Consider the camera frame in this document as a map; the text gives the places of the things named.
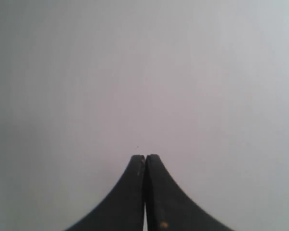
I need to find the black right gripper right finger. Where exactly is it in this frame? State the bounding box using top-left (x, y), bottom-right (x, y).
top-left (144, 154), bottom-right (231, 231)

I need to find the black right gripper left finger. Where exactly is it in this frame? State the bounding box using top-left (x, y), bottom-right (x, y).
top-left (68, 155), bottom-right (145, 231)

